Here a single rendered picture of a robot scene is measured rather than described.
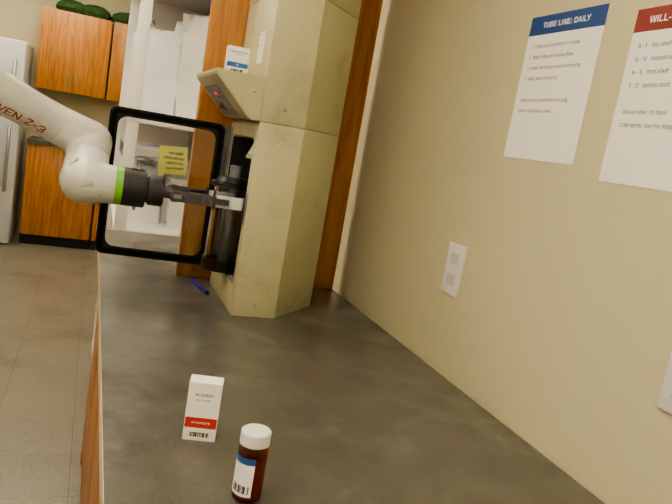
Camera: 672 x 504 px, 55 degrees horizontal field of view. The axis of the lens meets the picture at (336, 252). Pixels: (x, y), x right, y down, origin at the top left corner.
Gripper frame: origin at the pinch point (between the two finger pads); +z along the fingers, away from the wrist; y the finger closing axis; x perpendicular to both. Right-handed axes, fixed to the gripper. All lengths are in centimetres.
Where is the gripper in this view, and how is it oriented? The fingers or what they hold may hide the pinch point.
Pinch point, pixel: (229, 200)
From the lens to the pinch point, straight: 167.9
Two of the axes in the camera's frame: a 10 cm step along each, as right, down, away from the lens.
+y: -3.4, -2.1, 9.2
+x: -1.8, 9.7, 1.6
